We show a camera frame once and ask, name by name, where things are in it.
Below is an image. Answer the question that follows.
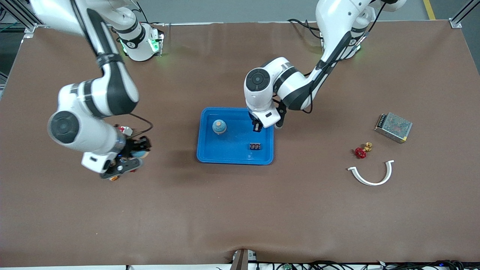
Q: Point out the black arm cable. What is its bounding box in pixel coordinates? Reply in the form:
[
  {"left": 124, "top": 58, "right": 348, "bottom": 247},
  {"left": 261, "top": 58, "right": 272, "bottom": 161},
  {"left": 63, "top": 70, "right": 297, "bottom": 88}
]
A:
[
  {"left": 276, "top": 0, "right": 389, "bottom": 113},
  {"left": 73, "top": 0, "right": 154, "bottom": 139}
]

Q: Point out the perforated metal power supply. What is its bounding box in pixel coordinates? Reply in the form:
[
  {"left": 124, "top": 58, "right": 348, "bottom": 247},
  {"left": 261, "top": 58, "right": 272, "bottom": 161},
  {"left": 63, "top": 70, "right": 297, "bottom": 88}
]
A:
[{"left": 374, "top": 112, "right": 413, "bottom": 144}]

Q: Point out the aluminium frame post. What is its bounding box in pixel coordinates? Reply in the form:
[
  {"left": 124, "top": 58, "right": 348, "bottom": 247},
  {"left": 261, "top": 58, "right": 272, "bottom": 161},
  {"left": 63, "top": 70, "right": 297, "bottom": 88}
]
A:
[
  {"left": 0, "top": 0, "right": 36, "bottom": 34},
  {"left": 449, "top": 0, "right": 480, "bottom": 30}
]

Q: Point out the white semicircular pipe clamp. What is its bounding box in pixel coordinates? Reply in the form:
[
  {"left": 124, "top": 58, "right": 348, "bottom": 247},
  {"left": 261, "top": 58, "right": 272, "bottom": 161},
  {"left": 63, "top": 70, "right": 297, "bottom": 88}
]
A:
[{"left": 347, "top": 160, "right": 395, "bottom": 186}]

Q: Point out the blue plastic tray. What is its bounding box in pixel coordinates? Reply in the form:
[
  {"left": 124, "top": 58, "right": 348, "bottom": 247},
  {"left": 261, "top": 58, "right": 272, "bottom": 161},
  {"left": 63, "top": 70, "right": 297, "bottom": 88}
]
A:
[{"left": 196, "top": 107, "right": 275, "bottom": 166}]

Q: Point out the brass valve with red handle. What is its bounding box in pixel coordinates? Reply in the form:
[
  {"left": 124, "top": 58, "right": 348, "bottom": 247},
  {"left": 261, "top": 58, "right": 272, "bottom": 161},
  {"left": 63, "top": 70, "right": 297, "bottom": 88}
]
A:
[{"left": 355, "top": 142, "right": 373, "bottom": 159}]

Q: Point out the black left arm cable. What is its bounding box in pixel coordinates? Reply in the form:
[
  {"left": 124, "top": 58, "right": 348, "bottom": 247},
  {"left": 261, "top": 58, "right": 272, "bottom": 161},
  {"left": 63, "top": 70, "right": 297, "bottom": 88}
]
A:
[{"left": 276, "top": 0, "right": 389, "bottom": 113}]

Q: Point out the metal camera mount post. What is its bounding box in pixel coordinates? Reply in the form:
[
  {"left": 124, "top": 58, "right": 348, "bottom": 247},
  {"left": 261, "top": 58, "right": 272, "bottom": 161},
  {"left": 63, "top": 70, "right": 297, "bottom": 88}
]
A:
[{"left": 230, "top": 248, "right": 258, "bottom": 270}]

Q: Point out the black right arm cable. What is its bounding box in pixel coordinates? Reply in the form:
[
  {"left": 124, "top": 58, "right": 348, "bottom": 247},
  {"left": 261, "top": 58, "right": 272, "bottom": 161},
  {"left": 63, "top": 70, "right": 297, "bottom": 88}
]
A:
[{"left": 73, "top": 0, "right": 154, "bottom": 139}]

